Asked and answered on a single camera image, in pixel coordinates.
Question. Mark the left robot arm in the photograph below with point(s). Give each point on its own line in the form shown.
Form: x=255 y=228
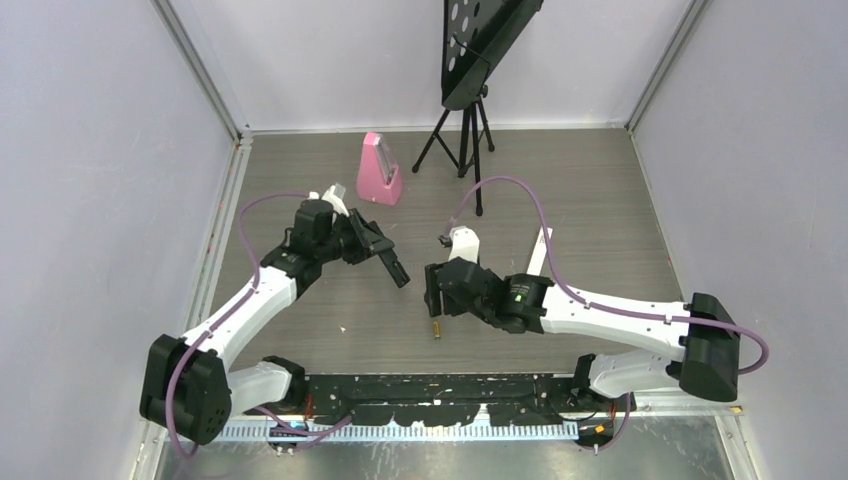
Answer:
x=189 y=387

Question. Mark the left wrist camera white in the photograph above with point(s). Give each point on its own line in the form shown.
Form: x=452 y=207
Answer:
x=334 y=195

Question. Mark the black music stand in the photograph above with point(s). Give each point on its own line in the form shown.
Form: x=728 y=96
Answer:
x=476 y=36

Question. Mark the pink metronome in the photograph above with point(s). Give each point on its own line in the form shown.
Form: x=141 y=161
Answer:
x=379 y=178

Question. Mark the white remote control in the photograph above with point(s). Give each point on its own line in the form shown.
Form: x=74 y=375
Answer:
x=539 y=252

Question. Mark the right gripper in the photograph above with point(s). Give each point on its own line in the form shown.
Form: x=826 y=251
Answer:
x=433 y=298

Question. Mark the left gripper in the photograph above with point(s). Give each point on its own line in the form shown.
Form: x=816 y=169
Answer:
x=367 y=241

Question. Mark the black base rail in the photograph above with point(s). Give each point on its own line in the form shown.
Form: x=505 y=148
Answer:
x=442 y=400

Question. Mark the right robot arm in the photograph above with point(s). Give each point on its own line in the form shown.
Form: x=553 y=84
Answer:
x=671 y=348

